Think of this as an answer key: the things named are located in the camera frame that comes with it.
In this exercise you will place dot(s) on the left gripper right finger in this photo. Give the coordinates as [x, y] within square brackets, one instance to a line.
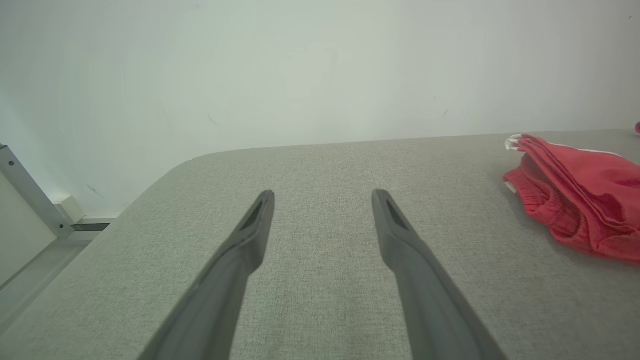
[435, 310]

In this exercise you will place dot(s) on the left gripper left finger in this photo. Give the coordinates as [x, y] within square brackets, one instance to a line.
[215, 305]

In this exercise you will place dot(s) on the red shorts with elastic waistband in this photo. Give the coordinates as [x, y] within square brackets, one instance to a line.
[585, 195]

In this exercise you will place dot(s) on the small white block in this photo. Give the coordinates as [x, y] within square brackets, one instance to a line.
[70, 207]

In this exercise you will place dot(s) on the grey metal frame bar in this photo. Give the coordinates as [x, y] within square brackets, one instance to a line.
[30, 192]

